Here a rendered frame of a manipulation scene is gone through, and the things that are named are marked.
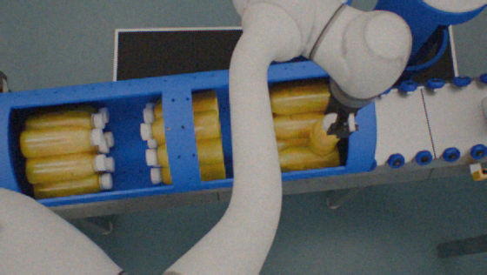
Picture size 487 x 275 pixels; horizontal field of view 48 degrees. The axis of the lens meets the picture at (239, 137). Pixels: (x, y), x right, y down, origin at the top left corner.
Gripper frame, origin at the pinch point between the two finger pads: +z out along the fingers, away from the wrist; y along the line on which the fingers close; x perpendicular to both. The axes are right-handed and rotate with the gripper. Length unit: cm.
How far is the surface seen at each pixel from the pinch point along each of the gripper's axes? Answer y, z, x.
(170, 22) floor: 91, 128, 42
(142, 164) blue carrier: 2, 31, 46
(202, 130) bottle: 3.5, 11.2, 28.4
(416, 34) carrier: 35, 40, -38
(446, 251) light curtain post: -28, 118, -63
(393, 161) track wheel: -4.9, 30.3, -20.4
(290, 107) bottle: 8.3, 15.7, 6.6
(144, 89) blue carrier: 13.4, 6.4, 40.2
